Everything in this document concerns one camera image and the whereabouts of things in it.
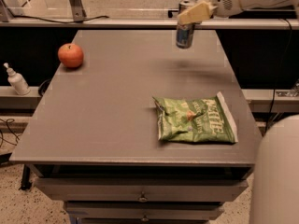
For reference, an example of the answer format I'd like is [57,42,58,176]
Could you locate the upper drawer with knob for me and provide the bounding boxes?
[35,178,249,203]

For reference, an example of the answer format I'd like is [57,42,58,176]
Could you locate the silver blue redbull can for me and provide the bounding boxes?
[176,0,195,49]

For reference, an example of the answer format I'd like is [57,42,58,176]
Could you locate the green jalapeno chip bag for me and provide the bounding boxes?
[153,92,238,144]

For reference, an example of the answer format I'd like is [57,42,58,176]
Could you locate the drawer with knob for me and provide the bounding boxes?
[64,202,223,221]
[35,178,249,203]

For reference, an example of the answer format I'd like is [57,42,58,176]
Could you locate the metal frame post left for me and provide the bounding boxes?
[69,0,86,22]

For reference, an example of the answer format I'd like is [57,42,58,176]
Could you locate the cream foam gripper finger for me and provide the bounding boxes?
[178,1,217,25]

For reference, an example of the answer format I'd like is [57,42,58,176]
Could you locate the lower drawer with knob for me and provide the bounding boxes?
[64,202,223,221]

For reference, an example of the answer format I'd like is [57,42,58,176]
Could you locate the black cable on ledge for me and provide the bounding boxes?
[8,7,110,24]

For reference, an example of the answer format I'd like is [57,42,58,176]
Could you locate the grey drawer cabinet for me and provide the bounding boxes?
[11,30,261,224]

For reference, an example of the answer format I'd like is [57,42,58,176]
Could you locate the red apple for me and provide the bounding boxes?
[58,43,84,68]

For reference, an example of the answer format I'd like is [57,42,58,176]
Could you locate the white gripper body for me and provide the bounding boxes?
[207,0,250,18]

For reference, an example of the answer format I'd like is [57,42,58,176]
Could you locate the white pump bottle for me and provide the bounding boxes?
[4,63,30,95]

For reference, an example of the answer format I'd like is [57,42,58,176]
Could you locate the black floor cables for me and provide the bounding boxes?
[0,118,21,147]

